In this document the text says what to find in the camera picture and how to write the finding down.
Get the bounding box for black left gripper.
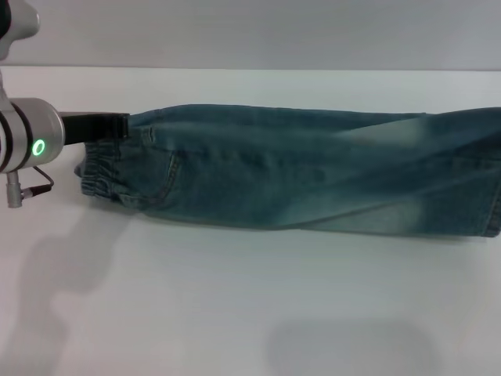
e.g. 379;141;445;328
57;111;131;147

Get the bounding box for blue denim shorts with embroidery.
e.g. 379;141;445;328
74;103;501;240

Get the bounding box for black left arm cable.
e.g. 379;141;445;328
21;165;54;195

